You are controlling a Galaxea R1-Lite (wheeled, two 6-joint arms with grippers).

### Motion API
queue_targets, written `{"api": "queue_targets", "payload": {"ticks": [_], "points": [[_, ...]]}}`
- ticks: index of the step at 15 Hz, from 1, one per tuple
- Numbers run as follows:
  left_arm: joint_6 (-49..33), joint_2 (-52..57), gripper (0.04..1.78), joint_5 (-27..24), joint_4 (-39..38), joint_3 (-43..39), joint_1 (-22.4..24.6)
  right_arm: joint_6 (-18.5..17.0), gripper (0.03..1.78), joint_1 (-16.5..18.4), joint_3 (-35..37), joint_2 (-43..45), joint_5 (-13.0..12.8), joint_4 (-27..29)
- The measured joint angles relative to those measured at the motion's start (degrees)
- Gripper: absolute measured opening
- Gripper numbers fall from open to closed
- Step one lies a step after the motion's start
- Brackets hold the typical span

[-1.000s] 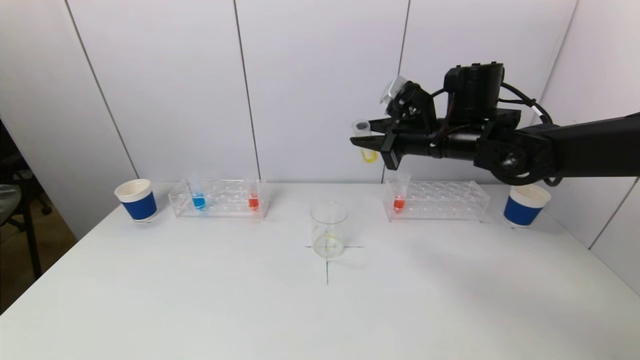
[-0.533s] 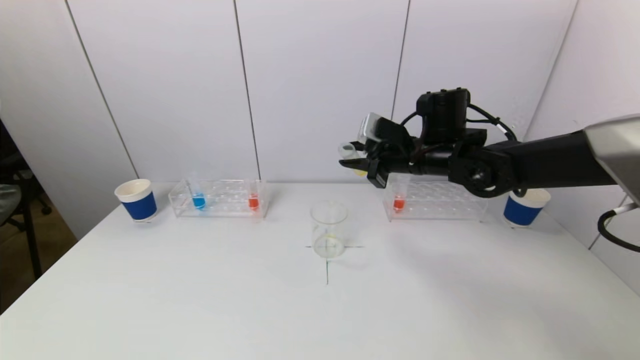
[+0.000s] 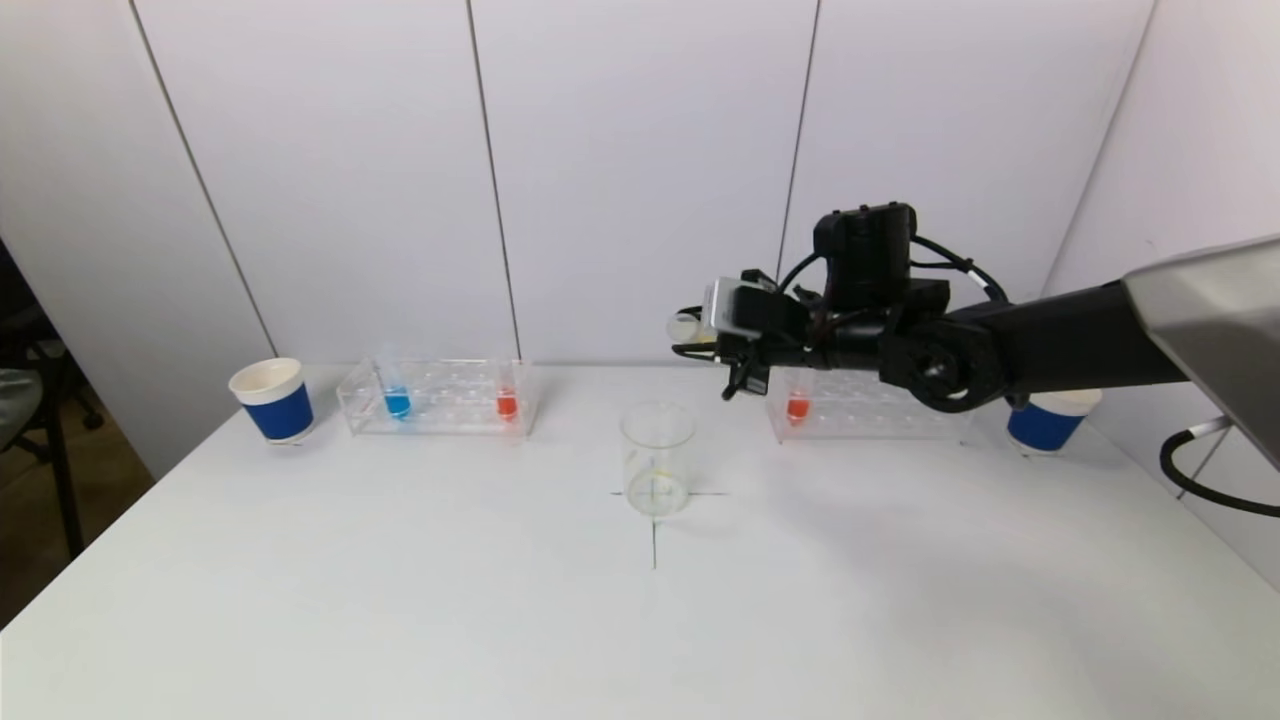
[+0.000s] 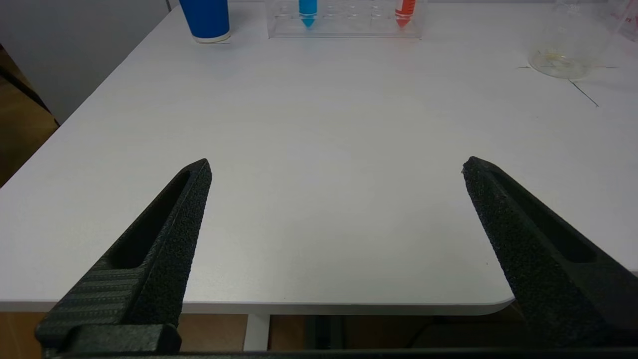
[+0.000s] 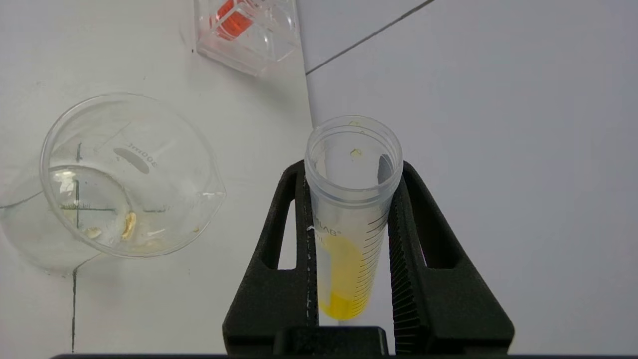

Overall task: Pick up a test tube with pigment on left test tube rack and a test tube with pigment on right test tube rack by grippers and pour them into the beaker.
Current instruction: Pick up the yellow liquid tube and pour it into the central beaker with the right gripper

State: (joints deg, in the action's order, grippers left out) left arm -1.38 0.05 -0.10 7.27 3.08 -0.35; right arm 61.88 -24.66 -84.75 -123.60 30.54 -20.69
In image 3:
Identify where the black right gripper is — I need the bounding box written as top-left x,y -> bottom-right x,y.
670,305 -> 831,402

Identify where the clear glass beaker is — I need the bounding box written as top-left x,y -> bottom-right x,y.
619,401 -> 696,519

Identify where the clear acrylic test tube rack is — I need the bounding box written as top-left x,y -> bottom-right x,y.
765,360 -> 976,443
336,358 -> 536,438

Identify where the test tube with blue pigment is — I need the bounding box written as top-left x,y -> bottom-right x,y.
375,345 -> 413,421

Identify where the blue and white paper cup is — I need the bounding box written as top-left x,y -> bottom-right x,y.
1007,390 -> 1104,456
228,358 -> 316,446

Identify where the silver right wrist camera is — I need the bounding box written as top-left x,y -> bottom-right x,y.
703,278 -> 779,339

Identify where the black looped camera cable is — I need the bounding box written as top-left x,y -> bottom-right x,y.
720,355 -> 773,403

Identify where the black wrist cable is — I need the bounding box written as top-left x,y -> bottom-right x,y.
905,235 -> 1011,306

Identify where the black arm base cable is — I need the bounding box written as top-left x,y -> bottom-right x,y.
1160,418 -> 1280,518

